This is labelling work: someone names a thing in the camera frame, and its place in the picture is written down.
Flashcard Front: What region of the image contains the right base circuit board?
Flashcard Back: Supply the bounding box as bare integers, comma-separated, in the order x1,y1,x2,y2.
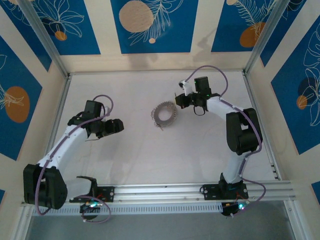
220,199,252,218

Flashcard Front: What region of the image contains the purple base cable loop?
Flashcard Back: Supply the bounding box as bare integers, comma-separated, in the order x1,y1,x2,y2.
74,196,112,224

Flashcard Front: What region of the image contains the aluminium side rail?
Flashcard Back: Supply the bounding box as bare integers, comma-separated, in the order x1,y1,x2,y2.
242,71,307,240
14,74,73,240

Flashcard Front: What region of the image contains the slotted grey cable duct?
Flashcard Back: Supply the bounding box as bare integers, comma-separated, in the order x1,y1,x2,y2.
31,202,224,216

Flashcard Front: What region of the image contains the left base circuit board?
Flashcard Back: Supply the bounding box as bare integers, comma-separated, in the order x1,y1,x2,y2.
79,201,105,215

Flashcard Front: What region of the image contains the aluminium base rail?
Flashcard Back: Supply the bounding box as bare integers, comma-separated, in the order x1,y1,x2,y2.
21,180,297,208

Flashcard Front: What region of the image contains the base circuit board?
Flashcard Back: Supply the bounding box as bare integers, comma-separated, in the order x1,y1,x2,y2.
79,201,105,215
220,199,252,218

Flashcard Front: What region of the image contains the aluminium frame post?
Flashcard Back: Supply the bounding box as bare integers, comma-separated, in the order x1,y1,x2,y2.
243,0,292,76
18,0,70,78

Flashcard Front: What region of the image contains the metal keyring disc with rings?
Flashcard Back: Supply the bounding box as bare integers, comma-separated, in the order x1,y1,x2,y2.
150,100,179,131

